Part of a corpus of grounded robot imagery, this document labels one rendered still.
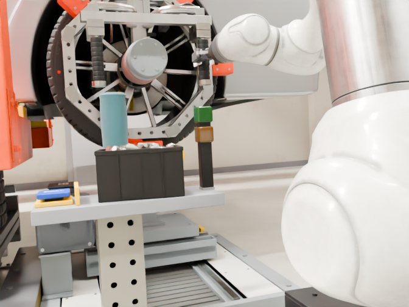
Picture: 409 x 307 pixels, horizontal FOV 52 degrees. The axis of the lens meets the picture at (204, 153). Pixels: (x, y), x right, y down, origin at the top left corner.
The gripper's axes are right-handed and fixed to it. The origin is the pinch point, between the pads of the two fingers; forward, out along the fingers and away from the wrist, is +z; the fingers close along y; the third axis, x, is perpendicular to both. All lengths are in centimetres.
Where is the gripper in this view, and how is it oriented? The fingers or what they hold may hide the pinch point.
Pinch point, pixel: (203, 61)
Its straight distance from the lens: 140.5
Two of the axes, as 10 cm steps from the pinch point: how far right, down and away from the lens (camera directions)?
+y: 9.5, -0.6, 3.1
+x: -0.5, -10.0, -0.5
